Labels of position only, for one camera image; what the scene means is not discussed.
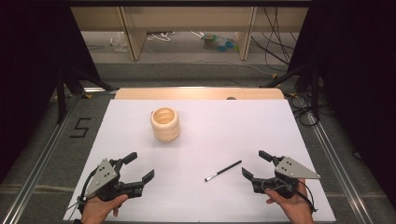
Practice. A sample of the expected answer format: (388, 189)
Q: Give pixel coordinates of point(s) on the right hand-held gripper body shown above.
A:
(291, 169)

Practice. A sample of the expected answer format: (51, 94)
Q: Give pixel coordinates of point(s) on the black metal stand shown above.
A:
(315, 93)
(61, 99)

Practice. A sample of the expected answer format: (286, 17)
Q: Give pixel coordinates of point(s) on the colourful plastic toy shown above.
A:
(219, 43)

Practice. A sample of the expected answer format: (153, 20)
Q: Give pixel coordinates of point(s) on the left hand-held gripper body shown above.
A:
(104, 174)

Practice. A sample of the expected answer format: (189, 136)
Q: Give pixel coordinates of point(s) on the person's right hand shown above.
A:
(297, 208)

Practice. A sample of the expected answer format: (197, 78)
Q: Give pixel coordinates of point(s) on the black makeup brush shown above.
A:
(224, 170)

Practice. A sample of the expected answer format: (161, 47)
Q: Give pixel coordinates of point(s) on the clear plastic bag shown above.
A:
(119, 42)

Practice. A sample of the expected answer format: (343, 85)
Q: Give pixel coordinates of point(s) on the light wooden furniture frame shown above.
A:
(134, 34)

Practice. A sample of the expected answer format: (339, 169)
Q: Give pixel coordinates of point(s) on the metal floor rail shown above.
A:
(37, 174)
(339, 168)

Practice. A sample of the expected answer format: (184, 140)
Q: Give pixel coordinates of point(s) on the black curtain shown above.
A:
(34, 77)
(351, 77)

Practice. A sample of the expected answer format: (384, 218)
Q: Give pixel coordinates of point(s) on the cream ribbed cup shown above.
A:
(166, 130)

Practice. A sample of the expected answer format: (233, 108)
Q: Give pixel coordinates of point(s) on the person's left hand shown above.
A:
(98, 211)

